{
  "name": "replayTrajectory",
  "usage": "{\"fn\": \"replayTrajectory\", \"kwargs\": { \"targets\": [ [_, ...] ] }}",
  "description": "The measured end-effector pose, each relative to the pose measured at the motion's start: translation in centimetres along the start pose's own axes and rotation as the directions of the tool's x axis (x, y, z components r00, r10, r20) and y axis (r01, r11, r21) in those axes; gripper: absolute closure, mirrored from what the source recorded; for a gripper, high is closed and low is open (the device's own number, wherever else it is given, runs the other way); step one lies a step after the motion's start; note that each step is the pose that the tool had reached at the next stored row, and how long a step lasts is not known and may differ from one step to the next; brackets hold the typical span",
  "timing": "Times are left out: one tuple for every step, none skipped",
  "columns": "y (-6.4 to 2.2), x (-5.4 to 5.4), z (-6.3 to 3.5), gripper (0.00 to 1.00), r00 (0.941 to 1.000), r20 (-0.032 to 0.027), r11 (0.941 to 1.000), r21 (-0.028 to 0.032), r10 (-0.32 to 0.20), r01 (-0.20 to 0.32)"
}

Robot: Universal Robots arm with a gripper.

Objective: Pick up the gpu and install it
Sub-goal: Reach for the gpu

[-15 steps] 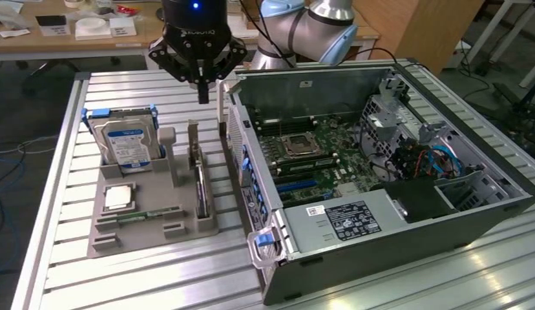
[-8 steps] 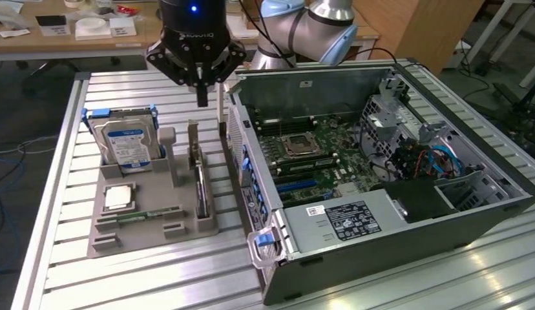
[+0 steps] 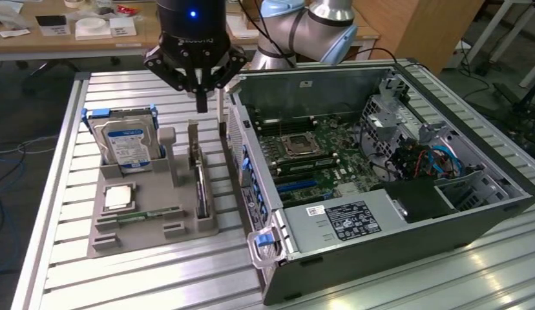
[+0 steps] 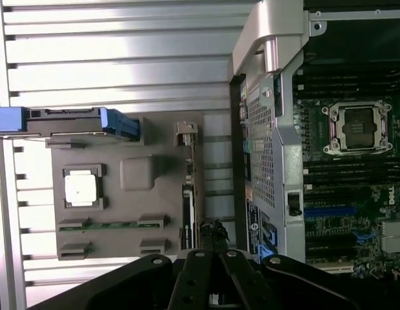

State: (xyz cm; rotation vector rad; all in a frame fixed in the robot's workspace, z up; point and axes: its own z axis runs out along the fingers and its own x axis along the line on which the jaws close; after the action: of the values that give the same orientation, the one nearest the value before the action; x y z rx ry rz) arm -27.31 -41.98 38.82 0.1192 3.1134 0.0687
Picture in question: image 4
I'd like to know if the grey parts rack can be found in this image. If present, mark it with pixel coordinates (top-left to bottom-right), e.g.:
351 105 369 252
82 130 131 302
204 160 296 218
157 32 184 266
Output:
51 111 207 261

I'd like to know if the black case lock latch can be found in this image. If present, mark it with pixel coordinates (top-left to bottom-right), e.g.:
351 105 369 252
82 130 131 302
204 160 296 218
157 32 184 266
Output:
288 192 300 216

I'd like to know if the green RAM stick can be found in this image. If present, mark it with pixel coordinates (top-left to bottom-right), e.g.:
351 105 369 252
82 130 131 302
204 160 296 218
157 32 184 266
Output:
59 221 139 231

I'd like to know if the blue expansion slot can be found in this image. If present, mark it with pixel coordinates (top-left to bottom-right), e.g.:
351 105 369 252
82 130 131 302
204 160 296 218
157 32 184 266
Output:
305 208 357 218

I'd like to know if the green motherboard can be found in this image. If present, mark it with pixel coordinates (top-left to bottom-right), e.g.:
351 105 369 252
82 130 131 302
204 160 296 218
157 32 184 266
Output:
292 69 400 278

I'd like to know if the open black PC case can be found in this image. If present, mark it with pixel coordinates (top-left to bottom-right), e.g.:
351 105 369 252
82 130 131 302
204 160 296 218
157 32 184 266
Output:
230 0 400 275

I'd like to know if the silver CPU chip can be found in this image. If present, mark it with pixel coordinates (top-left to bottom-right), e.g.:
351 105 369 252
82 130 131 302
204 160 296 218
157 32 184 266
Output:
64 170 96 205

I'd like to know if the silver chipset heatsink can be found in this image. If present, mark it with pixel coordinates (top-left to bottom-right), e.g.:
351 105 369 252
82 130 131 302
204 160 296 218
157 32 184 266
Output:
382 221 400 252

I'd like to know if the metal CPU socket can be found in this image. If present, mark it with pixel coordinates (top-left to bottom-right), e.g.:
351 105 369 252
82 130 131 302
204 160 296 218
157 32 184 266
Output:
321 99 393 158

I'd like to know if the hard disk with blue carrier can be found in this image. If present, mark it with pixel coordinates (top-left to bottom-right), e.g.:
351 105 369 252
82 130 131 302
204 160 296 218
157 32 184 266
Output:
0 106 141 143

